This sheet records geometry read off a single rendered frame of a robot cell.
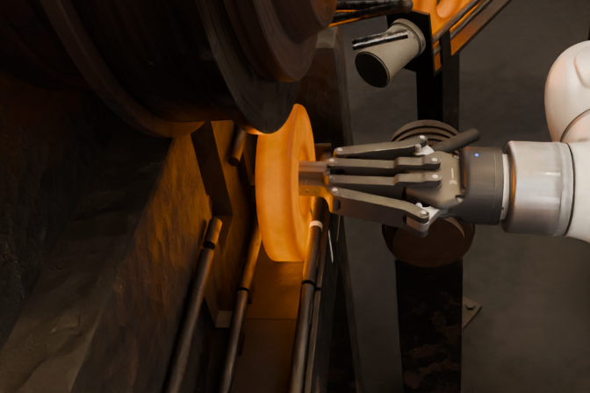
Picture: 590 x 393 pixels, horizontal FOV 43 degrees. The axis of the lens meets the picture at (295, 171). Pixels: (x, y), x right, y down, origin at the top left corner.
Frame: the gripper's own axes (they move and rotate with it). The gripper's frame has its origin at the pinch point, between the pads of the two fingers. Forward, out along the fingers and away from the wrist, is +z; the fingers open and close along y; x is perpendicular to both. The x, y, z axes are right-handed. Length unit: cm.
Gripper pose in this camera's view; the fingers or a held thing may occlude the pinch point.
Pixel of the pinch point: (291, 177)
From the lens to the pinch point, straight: 75.2
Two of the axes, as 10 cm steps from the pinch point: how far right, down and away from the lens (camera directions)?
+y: 1.2, -6.3, 7.7
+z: -9.9, -0.4, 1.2
